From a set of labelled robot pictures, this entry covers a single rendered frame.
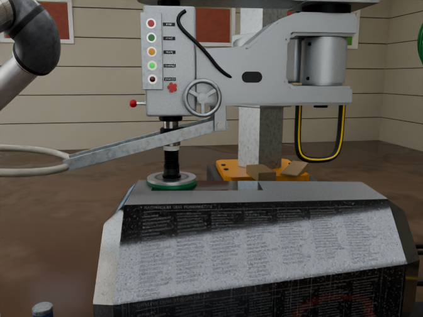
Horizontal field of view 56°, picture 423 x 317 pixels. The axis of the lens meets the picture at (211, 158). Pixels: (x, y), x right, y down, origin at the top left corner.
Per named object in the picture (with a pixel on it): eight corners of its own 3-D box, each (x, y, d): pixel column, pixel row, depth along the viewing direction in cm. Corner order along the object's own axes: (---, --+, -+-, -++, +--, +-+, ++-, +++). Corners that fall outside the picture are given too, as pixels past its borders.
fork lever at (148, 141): (223, 124, 184) (220, 113, 182) (230, 129, 165) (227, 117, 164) (74, 163, 179) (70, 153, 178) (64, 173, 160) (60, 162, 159)
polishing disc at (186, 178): (172, 171, 191) (172, 168, 190) (206, 178, 177) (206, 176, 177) (136, 179, 175) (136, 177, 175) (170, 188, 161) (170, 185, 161)
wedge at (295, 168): (292, 168, 243) (293, 160, 242) (308, 170, 238) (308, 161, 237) (279, 175, 226) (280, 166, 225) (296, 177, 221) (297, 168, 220)
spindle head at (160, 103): (226, 117, 184) (228, 15, 176) (235, 122, 163) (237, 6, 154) (147, 117, 180) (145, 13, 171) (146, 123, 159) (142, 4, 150)
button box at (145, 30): (163, 89, 158) (161, 13, 152) (163, 89, 155) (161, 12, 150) (142, 89, 157) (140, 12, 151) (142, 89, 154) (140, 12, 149)
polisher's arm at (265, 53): (331, 124, 190) (338, 16, 181) (354, 131, 168) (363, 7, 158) (175, 126, 182) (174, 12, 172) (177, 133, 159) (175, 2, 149)
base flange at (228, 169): (215, 165, 269) (215, 158, 268) (286, 163, 274) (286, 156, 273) (225, 184, 221) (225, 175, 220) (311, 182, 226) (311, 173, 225)
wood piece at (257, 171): (245, 173, 230) (246, 164, 229) (262, 172, 232) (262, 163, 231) (258, 182, 211) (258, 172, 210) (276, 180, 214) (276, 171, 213)
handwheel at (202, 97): (218, 115, 166) (218, 78, 163) (222, 117, 156) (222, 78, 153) (182, 115, 164) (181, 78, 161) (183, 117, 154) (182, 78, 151)
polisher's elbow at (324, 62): (291, 84, 182) (293, 39, 178) (328, 84, 187) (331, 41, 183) (313, 85, 164) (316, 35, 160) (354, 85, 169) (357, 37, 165)
